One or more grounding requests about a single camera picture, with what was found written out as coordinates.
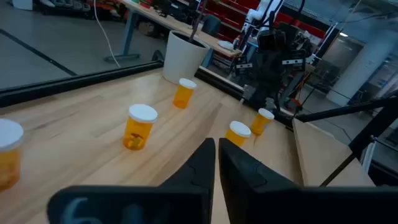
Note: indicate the silver mount bracket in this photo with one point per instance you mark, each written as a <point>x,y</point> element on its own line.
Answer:
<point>368,155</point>

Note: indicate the red storage shelving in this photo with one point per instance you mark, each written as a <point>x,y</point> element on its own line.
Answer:
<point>230,12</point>

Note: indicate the wooden workbench top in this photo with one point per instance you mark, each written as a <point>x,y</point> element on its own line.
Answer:
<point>161,17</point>

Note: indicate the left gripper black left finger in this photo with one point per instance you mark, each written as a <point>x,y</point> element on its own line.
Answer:
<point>174,205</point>

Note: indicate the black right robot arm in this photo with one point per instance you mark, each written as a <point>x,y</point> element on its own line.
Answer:
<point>290,90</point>

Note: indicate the black aluminium table frame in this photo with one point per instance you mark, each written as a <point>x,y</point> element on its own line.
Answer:
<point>77,79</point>

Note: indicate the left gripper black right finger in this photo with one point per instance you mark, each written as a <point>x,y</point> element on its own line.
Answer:
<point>264,202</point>

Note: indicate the orange white-capped medicine bottle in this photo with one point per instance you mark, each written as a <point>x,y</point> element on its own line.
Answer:
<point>183,96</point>
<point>237,128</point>
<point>136,133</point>
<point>9,168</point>
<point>259,124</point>

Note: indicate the wooden shelf with black frame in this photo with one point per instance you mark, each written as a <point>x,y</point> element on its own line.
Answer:
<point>323,149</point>

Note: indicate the green plant in white pot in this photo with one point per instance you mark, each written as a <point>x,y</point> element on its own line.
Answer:
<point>182,62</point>

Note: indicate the white round object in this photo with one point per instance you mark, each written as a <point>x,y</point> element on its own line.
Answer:
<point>225,45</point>

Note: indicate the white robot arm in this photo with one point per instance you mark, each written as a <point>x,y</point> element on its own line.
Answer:
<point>264,7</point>

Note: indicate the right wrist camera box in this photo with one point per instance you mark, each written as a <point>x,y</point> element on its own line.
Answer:
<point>270,40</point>

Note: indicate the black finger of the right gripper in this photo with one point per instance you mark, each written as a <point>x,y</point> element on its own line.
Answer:
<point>273,88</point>
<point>261,88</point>

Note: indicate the grey workbench leg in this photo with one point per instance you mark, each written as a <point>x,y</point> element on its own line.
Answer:
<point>129,34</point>

